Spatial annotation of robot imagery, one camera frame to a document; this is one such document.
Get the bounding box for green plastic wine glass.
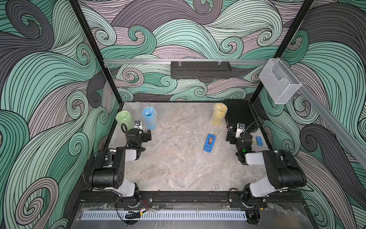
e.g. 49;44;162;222
115;111;135;130

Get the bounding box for blue tape dispenser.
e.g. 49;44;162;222
204;134;216;153

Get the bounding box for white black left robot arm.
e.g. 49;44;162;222
84;124;152;205

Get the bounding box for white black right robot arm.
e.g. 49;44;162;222
226;123;307;209

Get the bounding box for blue toy brick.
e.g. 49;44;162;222
255;136;264;147

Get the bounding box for black hard case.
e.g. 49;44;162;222
223;99;256;132

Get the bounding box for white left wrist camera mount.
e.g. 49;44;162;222
134;120;142;130

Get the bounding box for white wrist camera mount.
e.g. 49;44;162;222
235;123;246;138
134;120;142;130

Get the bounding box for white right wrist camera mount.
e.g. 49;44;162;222
235;123;246;138

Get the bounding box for black frame post right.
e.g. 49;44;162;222
250;1;313;104

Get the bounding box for black frame post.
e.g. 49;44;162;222
69;0;124;106
250;1;313;104

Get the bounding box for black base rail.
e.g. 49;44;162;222
77;190;305;209

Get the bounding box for clear acrylic wall box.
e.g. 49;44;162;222
259;58;302;105

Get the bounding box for black wall tray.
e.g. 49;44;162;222
171;61;232;83

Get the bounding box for white slotted cable duct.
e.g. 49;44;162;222
80;210;247;221

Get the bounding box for black frame post left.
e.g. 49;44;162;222
69;0;124;106

